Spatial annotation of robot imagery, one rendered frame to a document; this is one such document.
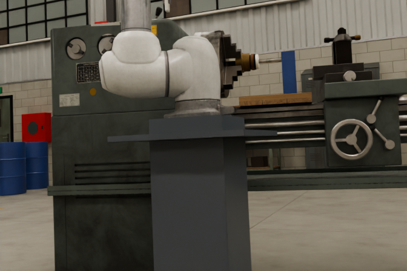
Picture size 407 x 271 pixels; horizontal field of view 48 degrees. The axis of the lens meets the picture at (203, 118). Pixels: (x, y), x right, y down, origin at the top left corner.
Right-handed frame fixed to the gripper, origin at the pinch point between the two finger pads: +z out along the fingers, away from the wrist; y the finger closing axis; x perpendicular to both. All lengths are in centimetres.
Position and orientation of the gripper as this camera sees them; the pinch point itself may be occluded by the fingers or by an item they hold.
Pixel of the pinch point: (167, 3)
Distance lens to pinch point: 213.5
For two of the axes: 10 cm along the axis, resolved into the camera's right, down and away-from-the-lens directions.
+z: 0.4, 10.0, -0.5
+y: 9.8, -0.5, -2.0
